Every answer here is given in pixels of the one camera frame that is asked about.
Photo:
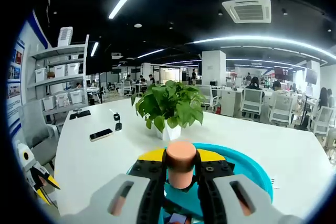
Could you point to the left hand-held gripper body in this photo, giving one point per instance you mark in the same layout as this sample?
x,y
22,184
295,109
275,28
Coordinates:
x,y
25,159

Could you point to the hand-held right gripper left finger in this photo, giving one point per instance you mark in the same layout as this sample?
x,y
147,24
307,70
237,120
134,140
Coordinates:
x,y
144,169

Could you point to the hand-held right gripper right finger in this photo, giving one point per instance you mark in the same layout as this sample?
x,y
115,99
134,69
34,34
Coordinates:
x,y
218,169

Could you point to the pink toy storage bucket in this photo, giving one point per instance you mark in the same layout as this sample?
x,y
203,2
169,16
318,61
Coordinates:
x,y
246,169

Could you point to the peach cylinder toy block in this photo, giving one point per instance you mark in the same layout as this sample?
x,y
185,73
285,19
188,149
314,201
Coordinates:
x,y
181,163

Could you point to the group of white office chairs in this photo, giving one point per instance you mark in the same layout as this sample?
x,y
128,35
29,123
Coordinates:
x,y
252,100

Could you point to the rows of white storage bins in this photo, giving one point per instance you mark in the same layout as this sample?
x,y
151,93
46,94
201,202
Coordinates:
x,y
60,70

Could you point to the grey office chair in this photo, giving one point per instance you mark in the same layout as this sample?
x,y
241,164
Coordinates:
x,y
34,124

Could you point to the small black device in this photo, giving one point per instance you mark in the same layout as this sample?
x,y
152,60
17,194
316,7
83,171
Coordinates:
x,y
116,116
118,126

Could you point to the white table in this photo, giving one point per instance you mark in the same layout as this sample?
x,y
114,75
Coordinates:
x,y
262,142

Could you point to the smartphone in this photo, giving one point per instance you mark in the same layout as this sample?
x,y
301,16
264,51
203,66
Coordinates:
x,y
101,134

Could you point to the green potted plant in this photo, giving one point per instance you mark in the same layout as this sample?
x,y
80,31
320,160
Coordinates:
x,y
168,103

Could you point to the black flat case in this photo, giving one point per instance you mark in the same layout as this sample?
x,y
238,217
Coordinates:
x,y
80,115

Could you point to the grey metal shelf rack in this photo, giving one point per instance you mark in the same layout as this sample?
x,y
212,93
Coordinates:
x,y
52,81

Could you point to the white square pillar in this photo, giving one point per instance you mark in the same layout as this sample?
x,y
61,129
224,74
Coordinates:
x,y
214,66

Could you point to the red display screen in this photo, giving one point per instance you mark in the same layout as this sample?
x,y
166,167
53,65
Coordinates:
x,y
283,73

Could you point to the short ceiling light strip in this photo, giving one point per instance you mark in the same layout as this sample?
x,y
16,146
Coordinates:
x,y
151,53

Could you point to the stack of white trays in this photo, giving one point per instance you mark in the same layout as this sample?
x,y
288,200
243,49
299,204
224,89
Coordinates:
x,y
65,36

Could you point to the small ceiling light panel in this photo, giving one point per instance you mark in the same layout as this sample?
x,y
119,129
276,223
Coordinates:
x,y
94,49

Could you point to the curved ceiling light strip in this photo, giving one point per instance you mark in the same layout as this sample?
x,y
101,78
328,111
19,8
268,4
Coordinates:
x,y
249,37

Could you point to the ceiling air conditioner unit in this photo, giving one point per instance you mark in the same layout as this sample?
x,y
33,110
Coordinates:
x,y
246,11

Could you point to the wall-mounted monitor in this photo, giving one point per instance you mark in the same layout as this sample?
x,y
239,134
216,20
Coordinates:
x,y
311,75

